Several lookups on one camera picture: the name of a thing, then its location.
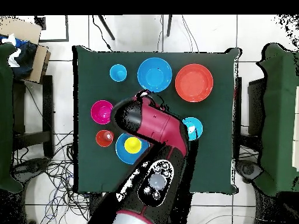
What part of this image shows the yellow plastic cup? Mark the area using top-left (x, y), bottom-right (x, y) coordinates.
top-left (124, 136), bottom-right (142, 155)

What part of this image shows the large blue plastic bowl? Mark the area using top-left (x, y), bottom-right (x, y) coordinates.
top-left (114, 132), bottom-right (151, 166)
top-left (137, 57), bottom-right (173, 93)

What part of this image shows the orange plastic cup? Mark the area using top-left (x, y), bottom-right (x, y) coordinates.
top-left (95, 129), bottom-right (115, 148)

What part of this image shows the small cyan plastic bowl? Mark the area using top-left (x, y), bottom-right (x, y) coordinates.
top-left (182, 117), bottom-right (204, 142)

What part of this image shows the pink plastic bowl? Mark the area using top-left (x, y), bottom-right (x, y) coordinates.
top-left (90, 99), bottom-right (114, 125)

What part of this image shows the light blue plastic cup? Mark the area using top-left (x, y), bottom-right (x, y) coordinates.
top-left (109, 64), bottom-right (128, 83)

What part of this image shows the large orange plastic bowl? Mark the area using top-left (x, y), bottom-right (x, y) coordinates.
top-left (175, 63), bottom-right (214, 103)

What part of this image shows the dark green tablecloth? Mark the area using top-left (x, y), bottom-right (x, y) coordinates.
top-left (72, 45), bottom-right (241, 195)

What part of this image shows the black tripod leg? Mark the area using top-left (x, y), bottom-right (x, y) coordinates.
top-left (166, 15), bottom-right (173, 37)
top-left (98, 15), bottom-right (116, 41)

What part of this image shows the black box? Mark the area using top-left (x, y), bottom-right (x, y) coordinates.
top-left (248, 78), bottom-right (266, 136)

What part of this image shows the black equipment base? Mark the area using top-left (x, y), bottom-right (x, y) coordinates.
top-left (235, 159), bottom-right (263, 184)
top-left (11, 157), bottom-right (51, 180)

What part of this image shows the brown cardboard box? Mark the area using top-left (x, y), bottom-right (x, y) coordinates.
top-left (0, 17), bottom-right (51, 83)

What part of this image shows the green cloth side table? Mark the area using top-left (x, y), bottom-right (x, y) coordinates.
top-left (0, 43), bottom-right (24, 193)
top-left (256, 43), bottom-right (299, 197)

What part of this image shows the blue and white cloth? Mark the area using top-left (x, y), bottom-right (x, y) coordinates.
top-left (0, 33), bottom-right (38, 80)

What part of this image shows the black stool frame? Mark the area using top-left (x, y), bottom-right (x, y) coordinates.
top-left (12, 74), bottom-right (54, 159)

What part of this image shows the black cable tangle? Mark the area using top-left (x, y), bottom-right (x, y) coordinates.
top-left (13, 130), bottom-right (92, 224)

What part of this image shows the black floor frame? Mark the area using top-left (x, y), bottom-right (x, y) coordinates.
top-left (34, 15), bottom-right (69, 43)

